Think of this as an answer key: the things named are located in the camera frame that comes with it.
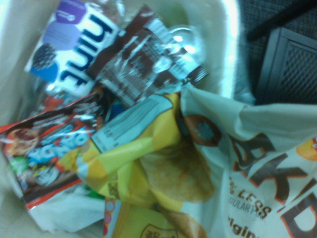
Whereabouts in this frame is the white crumpled paper napkin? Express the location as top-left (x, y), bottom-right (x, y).
top-left (31, 184), bottom-right (106, 235)

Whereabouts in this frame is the black mesh crate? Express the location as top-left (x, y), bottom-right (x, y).
top-left (254, 27), bottom-right (317, 107)

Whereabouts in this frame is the red and blue candy bag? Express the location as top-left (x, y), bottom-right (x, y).
top-left (0, 92), bottom-right (109, 211)

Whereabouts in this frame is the clear plastic bin liner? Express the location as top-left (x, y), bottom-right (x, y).
top-left (170, 0), bottom-right (257, 105)

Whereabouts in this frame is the brown and silver snack wrapper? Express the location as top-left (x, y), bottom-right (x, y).
top-left (86, 4), bottom-right (210, 107)

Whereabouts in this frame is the beige plastic trash bin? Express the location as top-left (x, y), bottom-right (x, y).
top-left (0, 0), bottom-right (257, 238)

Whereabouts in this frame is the hint water bottle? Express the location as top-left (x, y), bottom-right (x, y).
top-left (24, 0), bottom-right (124, 98)

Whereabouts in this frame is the yellow Lay's Baked chip bag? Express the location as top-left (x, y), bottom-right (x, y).
top-left (76, 86), bottom-right (317, 238)

